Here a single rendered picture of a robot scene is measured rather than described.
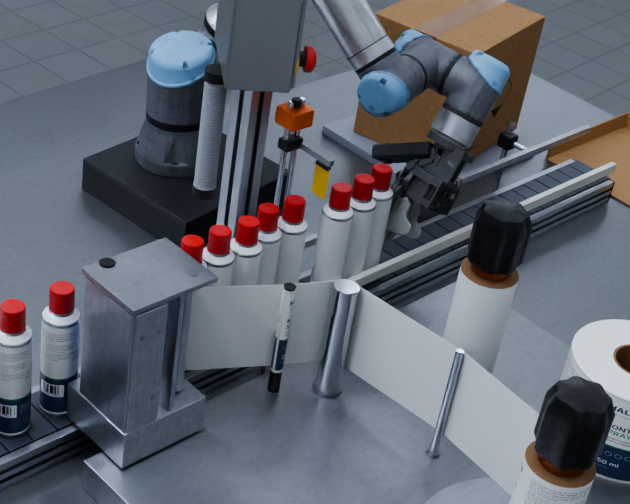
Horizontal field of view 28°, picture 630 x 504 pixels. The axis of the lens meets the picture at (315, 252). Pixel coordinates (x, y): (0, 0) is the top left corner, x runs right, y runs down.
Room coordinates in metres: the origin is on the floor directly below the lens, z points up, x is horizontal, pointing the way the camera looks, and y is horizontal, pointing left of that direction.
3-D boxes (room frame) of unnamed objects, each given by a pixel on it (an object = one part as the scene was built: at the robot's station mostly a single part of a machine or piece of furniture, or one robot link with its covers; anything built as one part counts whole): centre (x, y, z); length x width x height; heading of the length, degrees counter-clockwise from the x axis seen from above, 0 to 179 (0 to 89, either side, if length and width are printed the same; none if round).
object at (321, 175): (1.71, 0.01, 1.09); 0.03 x 0.01 x 0.06; 49
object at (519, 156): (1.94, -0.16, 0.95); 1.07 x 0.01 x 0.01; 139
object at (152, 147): (2.04, 0.29, 0.95); 0.15 x 0.15 x 0.10
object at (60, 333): (1.33, 0.32, 0.98); 0.05 x 0.05 x 0.20
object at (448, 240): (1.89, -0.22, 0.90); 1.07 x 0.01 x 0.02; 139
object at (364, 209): (1.75, -0.06, 0.98); 0.05 x 0.05 x 0.20
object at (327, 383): (1.47, -0.05, 0.97); 0.05 x 0.05 x 0.19
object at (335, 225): (1.72, -0.03, 0.98); 0.05 x 0.05 x 0.20
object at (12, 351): (1.27, 0.37, 0.98); 0.05 x 0.05 x 0.20
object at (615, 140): (2.45, -0.65, 0.85); 0.30 x 0.26 x 0.04; 139
